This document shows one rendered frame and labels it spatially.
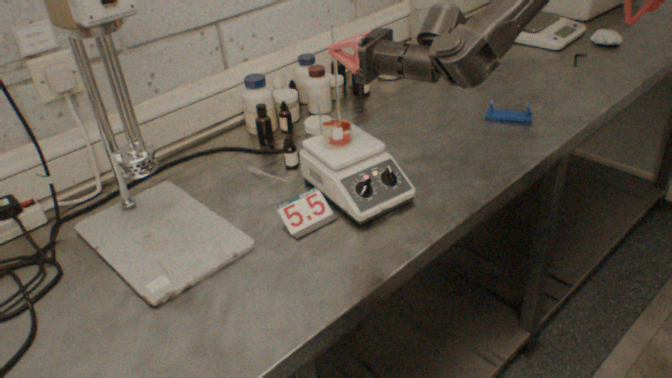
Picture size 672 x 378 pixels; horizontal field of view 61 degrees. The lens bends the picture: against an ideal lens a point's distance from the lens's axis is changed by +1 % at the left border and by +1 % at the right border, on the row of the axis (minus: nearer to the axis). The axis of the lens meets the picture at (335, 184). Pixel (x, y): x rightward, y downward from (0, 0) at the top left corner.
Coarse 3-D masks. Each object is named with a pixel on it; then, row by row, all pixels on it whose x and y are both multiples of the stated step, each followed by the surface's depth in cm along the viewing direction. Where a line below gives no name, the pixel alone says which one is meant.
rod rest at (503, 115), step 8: (528, 104) 127; (488, 112) 130; (496, 112) 130; (504, 112) 130; (512, 112) 130; (520, 112) 129; (528, 112) 126; (504, 120) 129; (512, 120) 128; (520, 120) 128; (528, 120) 127
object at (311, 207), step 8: (304, 200) 102; (312, 200) 103; (320, 200) 104; (288, 208) 101; (296, 208) 101; (304, 208) 102; (312, 208) 102; (320, 208) 103; (288, 216) 100; (296, 216) 101; (304, 216) 101; (312, 216) 102; (320, 216) 102; (288, 224) 100; (296, 224) 100; (304, 224) 101
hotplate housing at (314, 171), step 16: (304, 160) 109; (320, 160) 106; (368, 160) 105; (384, 160) 106; (304, 176) 112; (320, 176) 106; (336, 176) 102; (320, 192) 109; (336, 192) 103; (352, 208) 99; (384, 208) 101
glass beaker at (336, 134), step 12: (324, 108) 106; (336, 108) 107; (348, 108) 102; (324, 120) 103; (336, 120) 102; (348, 120) 103; (324, 132) 104; (336, 132) 103; (348, 132) 105; (324, 144) 106; (336, 144) 105; (348, 144) 106
